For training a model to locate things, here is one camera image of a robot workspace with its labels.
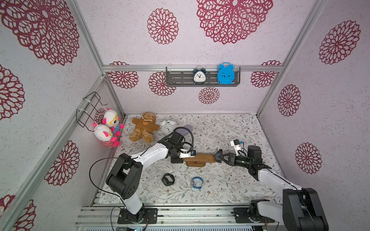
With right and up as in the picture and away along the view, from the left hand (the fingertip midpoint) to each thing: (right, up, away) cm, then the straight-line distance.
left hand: (179, 155), depth 91 cm
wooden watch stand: (+12, -2, -5) cm, 14 cm away
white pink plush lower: (-44, +15, -8) cm, 47 cm away
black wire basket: (-49, +25, -16) cm, 57 cm away
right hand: (+23, +1, -8) cm, 25 cm away
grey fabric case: (+2, +16, -13) cm, 20 cm away
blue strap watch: (+11, -15, -5) cm, 19 cm away
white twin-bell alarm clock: (-8, +19, +10) cm, 23 cm away
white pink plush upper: (-44, +23, +2) cm, 50 cm away
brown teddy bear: (-25, +19, +12) cm, 34 cm away
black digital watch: (-7, -13, -6) cm, 16 cm away
